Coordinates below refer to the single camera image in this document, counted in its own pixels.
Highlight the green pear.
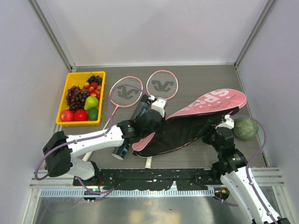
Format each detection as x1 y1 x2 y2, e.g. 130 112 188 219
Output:
84 96 99 111

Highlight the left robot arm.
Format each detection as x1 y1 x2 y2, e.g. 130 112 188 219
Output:
43 109 165 186

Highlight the purple grape bunch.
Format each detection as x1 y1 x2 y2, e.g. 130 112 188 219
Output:
66 86 90 112

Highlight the yellow plastic bin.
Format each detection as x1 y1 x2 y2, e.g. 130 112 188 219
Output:
56 71 106 127

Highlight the pink badminton racket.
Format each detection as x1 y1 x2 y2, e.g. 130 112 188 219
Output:
144 70 178 169
81 76 143 163

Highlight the green netted melon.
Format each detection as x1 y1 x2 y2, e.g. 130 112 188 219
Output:
233 118 259 140

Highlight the black grape bunch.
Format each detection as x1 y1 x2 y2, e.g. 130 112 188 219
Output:
87 75 103 85

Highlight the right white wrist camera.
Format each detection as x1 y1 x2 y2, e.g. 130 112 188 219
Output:
215 114 234 130

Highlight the white cable duct strip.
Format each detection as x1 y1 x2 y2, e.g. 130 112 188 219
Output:
40 188 214 198

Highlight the pink racket bag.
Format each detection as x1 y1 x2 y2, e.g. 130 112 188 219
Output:
132 89 247 158

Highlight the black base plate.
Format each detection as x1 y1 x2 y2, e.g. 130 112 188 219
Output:
83 168 222 191

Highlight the black shuttlecock tube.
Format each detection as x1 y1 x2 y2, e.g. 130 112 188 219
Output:
112 94 151 160

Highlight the left red apple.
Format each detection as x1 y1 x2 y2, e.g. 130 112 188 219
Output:
60 110 74 122

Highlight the red apple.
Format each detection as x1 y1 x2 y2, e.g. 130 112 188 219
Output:
60 110 74 122
74 109 88 122

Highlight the right red apple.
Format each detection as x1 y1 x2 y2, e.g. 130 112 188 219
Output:
74 109 88 122

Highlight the green lime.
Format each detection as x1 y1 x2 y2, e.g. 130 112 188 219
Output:
88 108 99 121

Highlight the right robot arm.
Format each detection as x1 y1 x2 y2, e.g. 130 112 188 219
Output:
197 119 289 224

